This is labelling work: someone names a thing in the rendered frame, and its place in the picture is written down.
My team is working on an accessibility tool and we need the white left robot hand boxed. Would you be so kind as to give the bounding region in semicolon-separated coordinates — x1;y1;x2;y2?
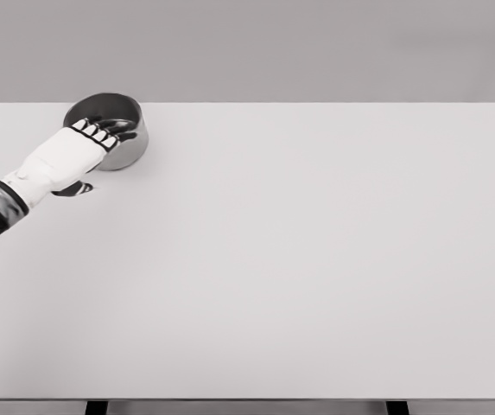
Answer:
27;114;138;199

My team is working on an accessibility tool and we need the grey metal pot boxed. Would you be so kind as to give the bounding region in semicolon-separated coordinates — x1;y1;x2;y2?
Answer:
63;93;150;172

